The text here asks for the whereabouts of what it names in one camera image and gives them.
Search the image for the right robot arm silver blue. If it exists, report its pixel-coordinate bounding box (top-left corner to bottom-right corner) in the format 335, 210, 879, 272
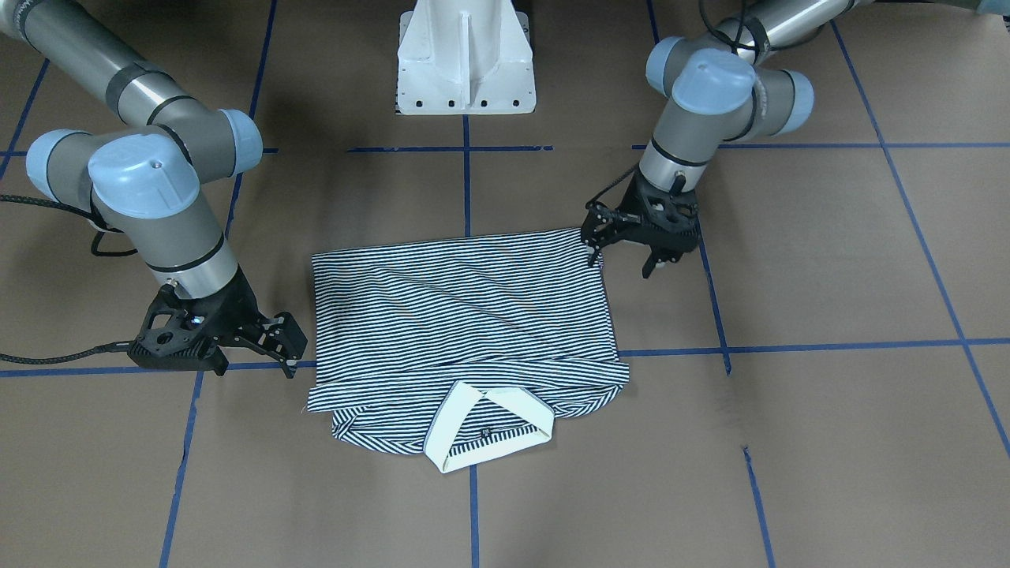
2, 1, 307, 378

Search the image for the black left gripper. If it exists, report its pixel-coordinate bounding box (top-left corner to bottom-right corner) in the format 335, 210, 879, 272
581, 174, 701, 279

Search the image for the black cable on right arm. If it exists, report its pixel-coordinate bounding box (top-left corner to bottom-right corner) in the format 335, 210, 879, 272
0, 193, 139, 366

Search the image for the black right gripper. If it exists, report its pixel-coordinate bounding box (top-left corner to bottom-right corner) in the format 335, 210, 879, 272
127, 271, 308, 379

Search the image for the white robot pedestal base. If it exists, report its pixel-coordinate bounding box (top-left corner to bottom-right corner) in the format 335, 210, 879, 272
395, 1, 537, 116

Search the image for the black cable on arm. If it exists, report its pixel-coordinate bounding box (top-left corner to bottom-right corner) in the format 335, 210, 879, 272
0, 193, 139, 366
588, 0, 770, 210

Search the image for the navy white striped polo shirt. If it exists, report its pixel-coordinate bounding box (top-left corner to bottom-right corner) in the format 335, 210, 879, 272
306, 229, 629, 473

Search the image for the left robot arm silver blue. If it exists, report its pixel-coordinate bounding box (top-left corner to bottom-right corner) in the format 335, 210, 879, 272
581, 1, 859, 278

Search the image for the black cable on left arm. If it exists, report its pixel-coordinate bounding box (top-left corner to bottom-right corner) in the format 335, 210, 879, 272
588, 0, 770, 210

